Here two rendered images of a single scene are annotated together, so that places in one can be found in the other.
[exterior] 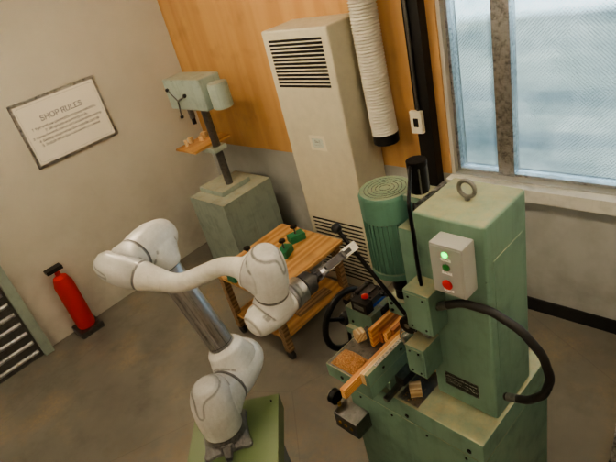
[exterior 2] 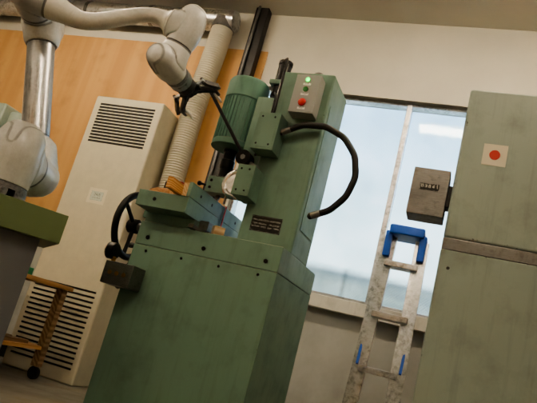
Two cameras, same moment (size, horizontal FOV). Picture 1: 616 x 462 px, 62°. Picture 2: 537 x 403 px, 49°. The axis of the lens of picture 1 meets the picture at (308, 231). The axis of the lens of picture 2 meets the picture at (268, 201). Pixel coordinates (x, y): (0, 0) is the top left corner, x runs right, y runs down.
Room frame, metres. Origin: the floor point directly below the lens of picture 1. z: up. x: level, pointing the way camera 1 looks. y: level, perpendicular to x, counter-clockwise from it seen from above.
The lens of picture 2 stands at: (-0.67, 0.72, 0.44)
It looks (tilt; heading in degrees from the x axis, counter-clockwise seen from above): 14 degrees up; 330
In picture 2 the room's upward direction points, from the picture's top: 15 degrees clockwise
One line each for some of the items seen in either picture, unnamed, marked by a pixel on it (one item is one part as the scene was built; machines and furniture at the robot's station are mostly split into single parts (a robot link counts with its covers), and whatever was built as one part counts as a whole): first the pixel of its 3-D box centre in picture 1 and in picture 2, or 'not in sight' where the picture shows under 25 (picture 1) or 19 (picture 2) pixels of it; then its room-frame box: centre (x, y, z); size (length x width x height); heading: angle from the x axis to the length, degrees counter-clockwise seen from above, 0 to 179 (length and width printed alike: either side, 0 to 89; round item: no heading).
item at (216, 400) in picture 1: (214, 403); (17, 153); (1.39, 0.50, 0.86); 0.18 x 0.16 x 0.22; 151
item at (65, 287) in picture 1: (71, 299); not in sight; (3.38, 1.86, 0.30); 0.19 x 0.18 x 0.60; 40
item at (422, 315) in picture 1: (424, 305); (268, 134); (1.18, -0.28, 1.23); 0.09 x 0.08 x 0.15; 37
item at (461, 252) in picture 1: (453, 265); (307, 97); (1.10, -0.35, 1.40); 0.10 x 0.06 x 0.16; 37
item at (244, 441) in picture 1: (225, 434); (1, 192); (1.36, 0.50, 0.72); 0.22 x 0.18 x 0.06; 7
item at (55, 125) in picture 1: (66, 121); not in sight; (3.82, 1.47, 1.48); 0.64 x 0.02 x 0.46; 130
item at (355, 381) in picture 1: (399, 337); (206, 209); (1.40, -0.22, 0.92); 0.62 x 0.02 x 0.04; 127
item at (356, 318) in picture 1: (370, 310); not in sight; (1.60, -0.16, 0.91); 0.15 x 0.14 x 0.09; 127
